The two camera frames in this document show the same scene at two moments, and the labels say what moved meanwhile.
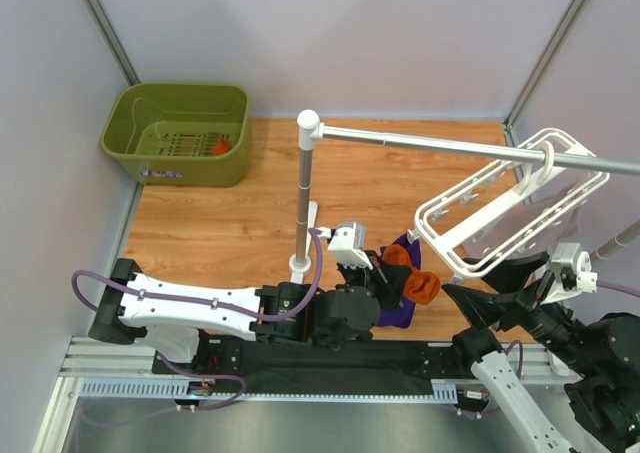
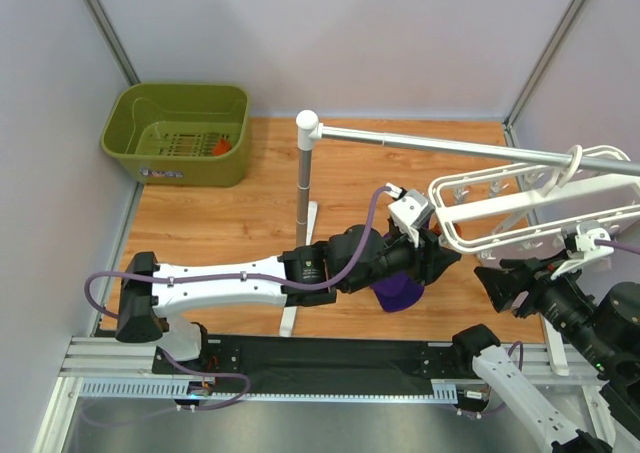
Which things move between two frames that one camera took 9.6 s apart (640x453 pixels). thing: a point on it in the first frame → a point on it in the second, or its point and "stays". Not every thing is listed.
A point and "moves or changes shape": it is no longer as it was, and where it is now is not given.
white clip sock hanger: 552,175 moves or changes shape
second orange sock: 222,147 stays
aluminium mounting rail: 93,367 stays
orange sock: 421,286 moves or changes shape
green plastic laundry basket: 164,133 stays
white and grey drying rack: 310,131 stays
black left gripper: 373,278 → 429,256
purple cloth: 401,316 moves or changes shape
